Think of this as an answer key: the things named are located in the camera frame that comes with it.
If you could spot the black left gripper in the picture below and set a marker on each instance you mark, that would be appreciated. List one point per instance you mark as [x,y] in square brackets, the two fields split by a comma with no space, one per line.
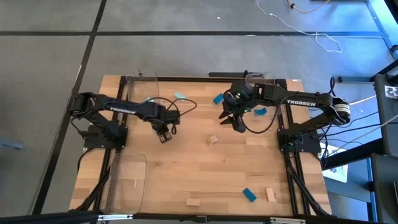
[159,124]

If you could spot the short black bar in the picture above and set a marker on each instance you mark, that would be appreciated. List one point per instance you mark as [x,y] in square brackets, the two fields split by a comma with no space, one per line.
[224,74]

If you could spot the white paper sheet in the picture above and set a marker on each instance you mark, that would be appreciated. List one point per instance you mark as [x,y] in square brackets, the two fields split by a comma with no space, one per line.
[339,172]

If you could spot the large clear plastic container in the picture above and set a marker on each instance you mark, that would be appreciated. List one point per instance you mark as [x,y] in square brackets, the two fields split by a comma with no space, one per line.
[124,186]

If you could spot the black metal table frame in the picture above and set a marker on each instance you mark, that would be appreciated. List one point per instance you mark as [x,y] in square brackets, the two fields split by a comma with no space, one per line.
[186,78]

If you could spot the white fiducial marker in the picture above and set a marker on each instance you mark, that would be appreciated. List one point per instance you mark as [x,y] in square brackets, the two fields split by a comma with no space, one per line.
[392,92]

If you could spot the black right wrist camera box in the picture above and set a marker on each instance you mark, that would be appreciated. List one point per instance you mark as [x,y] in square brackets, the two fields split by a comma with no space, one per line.
[234,99]

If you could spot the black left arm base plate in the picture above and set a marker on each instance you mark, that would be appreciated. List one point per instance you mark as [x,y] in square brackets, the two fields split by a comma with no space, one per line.
[118,141]

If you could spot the beige arch block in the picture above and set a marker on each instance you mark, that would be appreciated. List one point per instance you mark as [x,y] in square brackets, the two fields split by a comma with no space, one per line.
[212,138]

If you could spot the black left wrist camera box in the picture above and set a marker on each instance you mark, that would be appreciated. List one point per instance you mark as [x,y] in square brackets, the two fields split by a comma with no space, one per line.
[172,117]

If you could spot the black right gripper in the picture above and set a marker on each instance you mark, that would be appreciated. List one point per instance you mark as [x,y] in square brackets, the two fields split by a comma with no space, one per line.
[240,123]

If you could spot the light teal cube block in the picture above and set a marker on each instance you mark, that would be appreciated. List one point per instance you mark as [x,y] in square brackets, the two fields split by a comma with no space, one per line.
[149,99]

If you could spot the dark blue arch block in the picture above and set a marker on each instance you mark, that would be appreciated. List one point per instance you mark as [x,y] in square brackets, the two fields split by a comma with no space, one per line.
[260,113]

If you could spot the grey metal bar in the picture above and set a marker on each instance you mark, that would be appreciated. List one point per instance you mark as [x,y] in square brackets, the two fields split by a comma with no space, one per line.
[354,79]

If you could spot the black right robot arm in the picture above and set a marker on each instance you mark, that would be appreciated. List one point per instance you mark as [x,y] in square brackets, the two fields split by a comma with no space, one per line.
[280,93]

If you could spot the silver metal bracket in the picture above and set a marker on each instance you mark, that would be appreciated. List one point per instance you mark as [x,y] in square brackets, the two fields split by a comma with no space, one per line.
[115,217]
[287,220]

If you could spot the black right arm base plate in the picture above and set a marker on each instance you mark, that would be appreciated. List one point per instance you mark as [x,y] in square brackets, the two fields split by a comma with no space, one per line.
[308,146]

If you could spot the grey flat object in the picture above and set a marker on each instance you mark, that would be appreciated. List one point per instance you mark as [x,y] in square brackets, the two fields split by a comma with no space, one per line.
[11,144]

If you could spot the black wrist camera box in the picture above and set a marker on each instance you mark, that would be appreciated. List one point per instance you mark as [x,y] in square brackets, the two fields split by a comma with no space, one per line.
[234,99]
[172,117]

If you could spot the beige rectangular block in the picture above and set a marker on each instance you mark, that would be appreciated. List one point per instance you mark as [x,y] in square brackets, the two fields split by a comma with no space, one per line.
[270,195]
[192,202]

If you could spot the dark blue rectangular block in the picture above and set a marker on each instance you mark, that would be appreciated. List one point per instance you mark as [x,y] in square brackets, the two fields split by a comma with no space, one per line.
[249,195]
[218,99]

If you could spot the dark grey cart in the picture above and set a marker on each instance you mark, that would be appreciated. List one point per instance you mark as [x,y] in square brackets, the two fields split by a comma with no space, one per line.
[385,186]

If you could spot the black cart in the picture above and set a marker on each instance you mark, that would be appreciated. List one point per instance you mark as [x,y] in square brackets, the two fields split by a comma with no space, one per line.
[388,124]

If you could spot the black metal beam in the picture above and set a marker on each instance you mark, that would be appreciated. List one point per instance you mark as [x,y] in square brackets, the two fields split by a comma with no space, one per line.
[351,154]

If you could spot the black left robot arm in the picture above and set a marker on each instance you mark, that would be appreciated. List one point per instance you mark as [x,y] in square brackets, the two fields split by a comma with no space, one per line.
[124,109]

